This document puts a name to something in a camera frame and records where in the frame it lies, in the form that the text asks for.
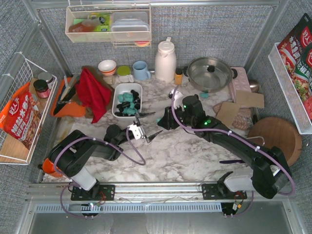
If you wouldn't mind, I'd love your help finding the white wire basket right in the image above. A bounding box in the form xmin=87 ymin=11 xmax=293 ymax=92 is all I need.
xmin=268 ymin=42 xmax=312 ymax=135

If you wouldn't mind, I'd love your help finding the round wooden board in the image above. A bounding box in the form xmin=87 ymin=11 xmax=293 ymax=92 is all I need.
xmin=248 ymin=117 xmax=302 ymax=167

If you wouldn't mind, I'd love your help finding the steel pot with lid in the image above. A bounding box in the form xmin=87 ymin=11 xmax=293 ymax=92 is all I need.
xmin=183 ymin=57 xmax=238 ymax=93

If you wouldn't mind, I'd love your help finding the green lidded cup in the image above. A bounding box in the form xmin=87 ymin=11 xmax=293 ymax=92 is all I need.
xmin=117 ymin=65 xmax=134 ymax=83

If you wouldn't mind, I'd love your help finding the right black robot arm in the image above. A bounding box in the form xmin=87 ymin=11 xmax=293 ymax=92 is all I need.
xmin=158 ymin=93 xmax=295 ymax=199

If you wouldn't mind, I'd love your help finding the yellow spice bottle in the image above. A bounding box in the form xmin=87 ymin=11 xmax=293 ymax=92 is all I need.
xmin=175 ymin=68 xmax=183 ymax=85

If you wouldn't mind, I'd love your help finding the metal wire stand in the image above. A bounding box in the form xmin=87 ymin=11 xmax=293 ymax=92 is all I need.
xmin=247 ymin=136 xmax=265 ymax=146

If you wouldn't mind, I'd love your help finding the orange plastic tray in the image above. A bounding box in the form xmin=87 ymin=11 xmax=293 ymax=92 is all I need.
xmin=50 ymin=80 xmax=86 ymax=117

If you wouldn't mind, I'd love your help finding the white thermos jug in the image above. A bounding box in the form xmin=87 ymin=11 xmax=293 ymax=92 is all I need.
xmin=155 ymin=37 xmax=176 ymax=83

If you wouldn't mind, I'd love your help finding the red seasoning packet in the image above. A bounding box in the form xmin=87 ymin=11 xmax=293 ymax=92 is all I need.
xmin=277 ymin=13 xmax=312 ymax=118

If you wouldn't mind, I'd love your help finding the black coffee capsule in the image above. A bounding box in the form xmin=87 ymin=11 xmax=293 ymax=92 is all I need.
xmin=130 ymin=90 xmax=139 ymax=98
xmin=133 ymin=97 xmax=141 ymax=104
xmin=115 ymin=112 xmax=124 ymax=117
xmin=117 ymin=102 xmax=130 ymax=112

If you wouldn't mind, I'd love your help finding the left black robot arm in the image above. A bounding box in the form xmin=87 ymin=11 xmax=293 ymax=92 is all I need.
xmin=48 ymin=112 xmax=160 ymax=198

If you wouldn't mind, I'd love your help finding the red lidded jar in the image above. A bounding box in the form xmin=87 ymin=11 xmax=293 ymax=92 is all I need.
xmin=33 ymin=79 xmax=50 ymax=99

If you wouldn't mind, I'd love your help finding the red cloth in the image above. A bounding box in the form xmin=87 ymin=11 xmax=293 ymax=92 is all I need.
xmin=75 ymin=67 xmax=113 ymax=124

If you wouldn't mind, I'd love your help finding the white handled knife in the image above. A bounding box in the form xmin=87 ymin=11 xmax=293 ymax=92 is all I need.
xmin=63 ymin=74 xmax=80 ymax=94

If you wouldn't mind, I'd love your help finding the white wire rack left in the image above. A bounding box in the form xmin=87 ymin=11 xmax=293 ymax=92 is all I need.
xmin=0 ymin=58 xmax=58 ymax=165

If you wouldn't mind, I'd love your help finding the white plastic storage basket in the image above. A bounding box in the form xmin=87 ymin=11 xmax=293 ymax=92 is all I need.
xmin=112 ymin=83 xmax=143 ymax=119

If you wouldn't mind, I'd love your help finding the pink striped oven mitt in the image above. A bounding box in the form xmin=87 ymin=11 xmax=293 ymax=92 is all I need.
xmin=213 ymin=102 xmax=253 ymax=130

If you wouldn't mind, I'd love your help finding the blue mug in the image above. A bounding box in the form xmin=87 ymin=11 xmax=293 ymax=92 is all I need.
xmin=133 ymin=61 xmax=151 ymax=81

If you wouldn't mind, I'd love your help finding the orange cup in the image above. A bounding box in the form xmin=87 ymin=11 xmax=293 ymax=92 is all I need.
xmin=42 ymin=158 xmax=63 ymax=178

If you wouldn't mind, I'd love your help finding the cardboard sheet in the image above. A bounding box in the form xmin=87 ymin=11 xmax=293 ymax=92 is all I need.
xmin=236 ymin=90 xmax=265 ymax=108
xmin=216 ymin=101 xmax=240 ymax=128

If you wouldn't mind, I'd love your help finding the black chef knife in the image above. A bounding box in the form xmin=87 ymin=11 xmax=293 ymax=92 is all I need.
xmin=53 ymin=86 xmax=76 ymax=116

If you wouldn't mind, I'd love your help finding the orange snack bag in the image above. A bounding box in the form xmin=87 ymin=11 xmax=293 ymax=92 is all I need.
xmin=0 ymin=82 xmax=41 ymax=149

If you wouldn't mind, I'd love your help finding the white orange striped bowl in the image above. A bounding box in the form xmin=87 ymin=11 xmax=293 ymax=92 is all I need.
xmin=98 ymin=59 xmax=117 ymax=76

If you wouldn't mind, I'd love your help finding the pink box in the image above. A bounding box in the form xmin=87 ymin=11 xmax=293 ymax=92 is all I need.
xmin=229 ymin=67 xmax=251 ymax=102

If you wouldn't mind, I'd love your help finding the clear plastic food box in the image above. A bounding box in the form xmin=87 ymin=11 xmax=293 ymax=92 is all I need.
xmin=111 ymin=11 xmax=150 ymax=42

